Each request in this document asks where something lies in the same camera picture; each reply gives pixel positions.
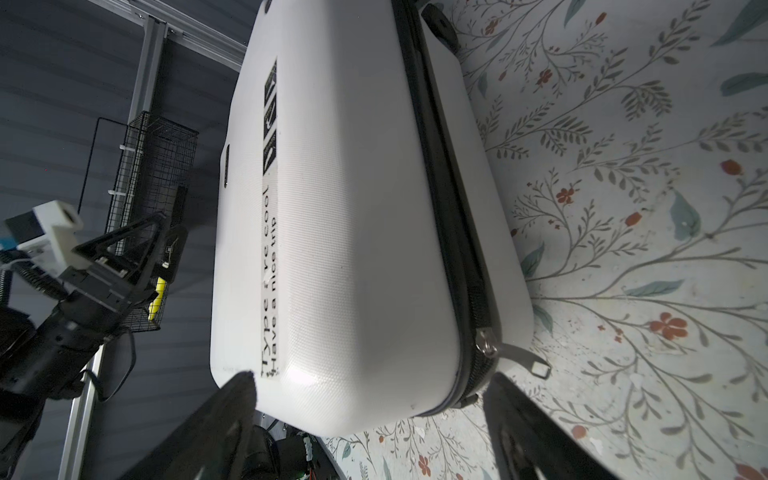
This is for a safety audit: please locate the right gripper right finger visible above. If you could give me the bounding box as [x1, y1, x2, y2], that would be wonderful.
[483, 373, 615, 479]

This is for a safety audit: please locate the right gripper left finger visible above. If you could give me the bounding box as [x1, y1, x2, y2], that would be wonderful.
[122, 371, 256, 480]

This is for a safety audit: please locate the black carry-on suitcase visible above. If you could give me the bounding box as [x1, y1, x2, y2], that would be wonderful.
[210, 1, 550, 437]

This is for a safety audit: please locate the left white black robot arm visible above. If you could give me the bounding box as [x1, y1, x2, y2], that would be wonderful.
[1, 212, 188, 479]

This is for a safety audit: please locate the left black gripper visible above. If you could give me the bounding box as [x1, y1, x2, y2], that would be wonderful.
[61, 211, 188, 318]

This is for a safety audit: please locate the black wire mesh basket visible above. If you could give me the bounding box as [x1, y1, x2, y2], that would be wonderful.
[105, 111, 198, 333]

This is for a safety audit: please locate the yellow black striped item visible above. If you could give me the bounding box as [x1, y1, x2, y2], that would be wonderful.
[147, 277, 167, 323]

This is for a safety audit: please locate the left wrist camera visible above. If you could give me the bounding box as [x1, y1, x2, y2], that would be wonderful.
[1, 200, 90, 277]

